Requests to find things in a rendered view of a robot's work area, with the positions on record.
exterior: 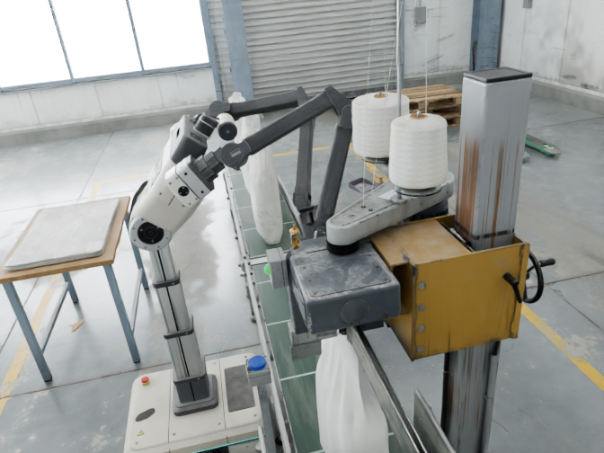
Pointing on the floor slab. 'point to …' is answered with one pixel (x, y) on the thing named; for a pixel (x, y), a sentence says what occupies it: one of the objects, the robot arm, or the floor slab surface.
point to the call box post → (266, 418)
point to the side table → (75, 288)
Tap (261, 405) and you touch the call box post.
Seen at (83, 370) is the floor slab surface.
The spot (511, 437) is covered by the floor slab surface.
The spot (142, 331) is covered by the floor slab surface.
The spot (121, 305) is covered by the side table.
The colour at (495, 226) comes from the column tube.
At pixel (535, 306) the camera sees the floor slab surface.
